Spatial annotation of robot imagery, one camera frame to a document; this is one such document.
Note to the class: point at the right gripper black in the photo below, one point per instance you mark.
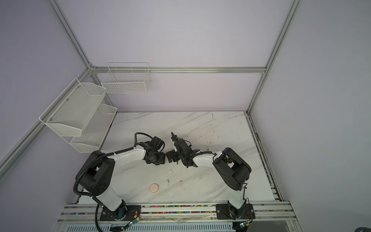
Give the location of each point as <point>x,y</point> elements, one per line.
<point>170,154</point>

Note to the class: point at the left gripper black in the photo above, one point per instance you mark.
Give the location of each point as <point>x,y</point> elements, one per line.
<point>161,160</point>

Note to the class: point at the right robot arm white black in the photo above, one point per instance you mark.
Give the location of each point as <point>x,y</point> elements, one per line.
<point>233,169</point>

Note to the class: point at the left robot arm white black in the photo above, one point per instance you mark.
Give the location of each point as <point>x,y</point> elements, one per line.
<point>94,178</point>

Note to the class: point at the pink round charging case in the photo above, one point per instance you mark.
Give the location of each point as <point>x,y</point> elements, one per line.
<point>154,188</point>

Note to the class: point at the white mesh shelf lower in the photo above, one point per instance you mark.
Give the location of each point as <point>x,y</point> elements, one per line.
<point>93,136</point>

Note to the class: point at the white mesh shelf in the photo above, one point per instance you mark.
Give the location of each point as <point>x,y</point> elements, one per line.
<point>93,136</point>
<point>71,112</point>

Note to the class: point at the white mesh shelf upper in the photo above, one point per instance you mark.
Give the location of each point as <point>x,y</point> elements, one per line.
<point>71,112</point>

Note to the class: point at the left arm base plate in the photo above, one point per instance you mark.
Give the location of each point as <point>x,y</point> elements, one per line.
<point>120,214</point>

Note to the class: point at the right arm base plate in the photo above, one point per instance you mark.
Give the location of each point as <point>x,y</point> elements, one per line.
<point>227,211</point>

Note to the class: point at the white wire basket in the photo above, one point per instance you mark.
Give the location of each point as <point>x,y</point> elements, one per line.
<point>127,77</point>

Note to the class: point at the aluminium mounting rail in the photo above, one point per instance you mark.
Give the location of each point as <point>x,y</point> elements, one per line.
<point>179,213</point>

